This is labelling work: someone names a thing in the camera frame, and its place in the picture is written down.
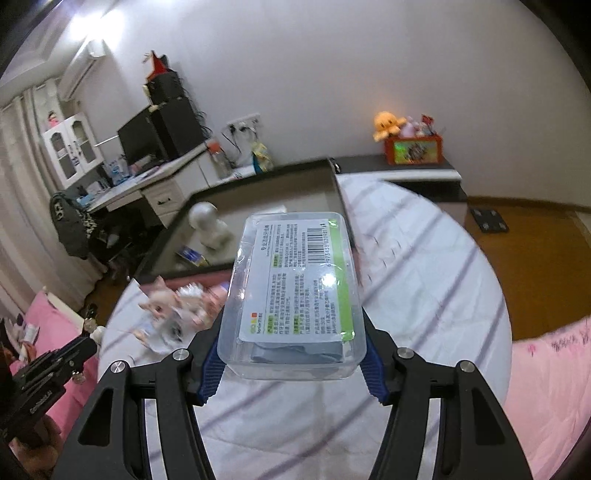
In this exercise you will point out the pale cat-eared doll figure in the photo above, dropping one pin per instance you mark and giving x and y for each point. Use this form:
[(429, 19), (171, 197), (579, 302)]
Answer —
[(161, 302)]

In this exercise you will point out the white round-headed figure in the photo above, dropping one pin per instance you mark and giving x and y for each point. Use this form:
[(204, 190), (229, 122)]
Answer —
[(205, 221)]

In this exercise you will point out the white glass-door cabinet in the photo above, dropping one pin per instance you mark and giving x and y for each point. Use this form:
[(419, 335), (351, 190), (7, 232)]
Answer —
[(69, 147)]

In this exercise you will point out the clear plastic box green label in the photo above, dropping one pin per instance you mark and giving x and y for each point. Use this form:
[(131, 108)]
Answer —
[(295, 295)]

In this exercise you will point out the red pointed ornament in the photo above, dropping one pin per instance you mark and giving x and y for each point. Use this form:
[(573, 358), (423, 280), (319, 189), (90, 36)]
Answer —
[(158, 64)]

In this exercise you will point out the dark printed jacket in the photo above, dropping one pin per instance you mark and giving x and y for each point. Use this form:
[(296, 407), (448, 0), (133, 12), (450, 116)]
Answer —
[(69, 226)]

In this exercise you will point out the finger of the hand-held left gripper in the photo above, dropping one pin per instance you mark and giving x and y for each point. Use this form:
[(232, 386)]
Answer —
[(90, 321)]

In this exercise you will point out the white ribbed plug adapter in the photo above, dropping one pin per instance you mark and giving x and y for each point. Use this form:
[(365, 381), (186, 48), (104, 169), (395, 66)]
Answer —
[(187, 318)]

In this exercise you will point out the blue white desk box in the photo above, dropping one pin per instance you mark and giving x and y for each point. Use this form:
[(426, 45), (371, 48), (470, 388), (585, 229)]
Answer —
[(115, 170)]

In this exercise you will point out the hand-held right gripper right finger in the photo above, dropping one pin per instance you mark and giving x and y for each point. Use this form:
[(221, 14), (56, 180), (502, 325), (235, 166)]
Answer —
[(374, 376)]

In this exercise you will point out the black computer monitor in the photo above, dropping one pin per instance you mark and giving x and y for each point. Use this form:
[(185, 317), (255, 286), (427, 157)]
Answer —
[(138, 138)]

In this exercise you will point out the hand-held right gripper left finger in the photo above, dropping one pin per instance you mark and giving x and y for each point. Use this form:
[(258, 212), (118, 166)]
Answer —
[(207, 374)]

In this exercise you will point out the orange printed storage box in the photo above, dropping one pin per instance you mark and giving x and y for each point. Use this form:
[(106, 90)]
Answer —
[(413, 150)]

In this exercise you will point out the person's left hand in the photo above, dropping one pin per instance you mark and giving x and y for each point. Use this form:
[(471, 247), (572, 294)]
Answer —
[(32, 445)]

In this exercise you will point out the pink plush toy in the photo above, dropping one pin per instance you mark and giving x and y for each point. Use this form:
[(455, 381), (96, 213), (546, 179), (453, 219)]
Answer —
[(410, 128)]

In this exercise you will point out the white wall outlet strip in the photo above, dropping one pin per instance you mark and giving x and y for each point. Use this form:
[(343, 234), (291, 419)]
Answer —
[(244, 122)]

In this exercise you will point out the red card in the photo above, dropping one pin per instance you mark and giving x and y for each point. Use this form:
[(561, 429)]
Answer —
[(428, 122)]

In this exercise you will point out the large black pink storage box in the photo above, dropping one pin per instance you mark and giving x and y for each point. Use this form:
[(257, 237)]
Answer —
[(304, 194)]

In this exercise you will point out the white air conditioner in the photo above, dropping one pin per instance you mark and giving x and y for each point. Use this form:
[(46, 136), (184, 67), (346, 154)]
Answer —
[(78, 71)]

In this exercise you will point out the orange octopus plush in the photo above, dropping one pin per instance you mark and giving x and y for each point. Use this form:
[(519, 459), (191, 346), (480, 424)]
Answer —
[(388, 122)]

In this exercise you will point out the small pink doll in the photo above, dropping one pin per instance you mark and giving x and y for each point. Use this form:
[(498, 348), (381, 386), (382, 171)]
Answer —
[(53, 120)]

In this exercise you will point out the black speaker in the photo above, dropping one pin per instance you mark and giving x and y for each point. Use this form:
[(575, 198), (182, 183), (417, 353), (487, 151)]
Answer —
[(166, 87)]

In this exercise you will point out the pink block toy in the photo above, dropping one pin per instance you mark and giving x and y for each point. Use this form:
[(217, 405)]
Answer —
[(217, 295)]

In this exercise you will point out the yellow snack bag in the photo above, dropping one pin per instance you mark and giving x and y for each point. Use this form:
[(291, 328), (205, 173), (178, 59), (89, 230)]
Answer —
[(262, 157)]

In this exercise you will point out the blue white small packet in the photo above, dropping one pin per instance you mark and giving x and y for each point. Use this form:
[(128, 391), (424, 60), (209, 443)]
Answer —
[(191, 255)]

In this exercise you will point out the beige curtain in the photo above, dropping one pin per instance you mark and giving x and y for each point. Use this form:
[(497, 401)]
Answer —
[(23, 207)]

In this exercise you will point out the black bathroom scale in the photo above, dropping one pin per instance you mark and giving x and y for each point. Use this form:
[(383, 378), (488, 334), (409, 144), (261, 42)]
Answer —
[(488, 219)]

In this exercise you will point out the black computer tower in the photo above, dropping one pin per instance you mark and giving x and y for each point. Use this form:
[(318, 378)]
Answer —
[(178, 127)]

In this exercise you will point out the pink printed quilt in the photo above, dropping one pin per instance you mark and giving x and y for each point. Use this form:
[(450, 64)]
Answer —
[(554, 392)]

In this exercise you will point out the white bed frame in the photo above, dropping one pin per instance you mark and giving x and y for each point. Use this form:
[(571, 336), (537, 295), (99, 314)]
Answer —
[(99, 332)]

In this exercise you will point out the clear water bottle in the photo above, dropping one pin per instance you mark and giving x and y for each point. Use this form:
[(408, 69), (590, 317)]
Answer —
[(219, 159)]

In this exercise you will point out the white computer desk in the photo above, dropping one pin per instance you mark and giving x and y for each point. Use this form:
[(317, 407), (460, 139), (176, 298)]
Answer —
[(166, 194)]

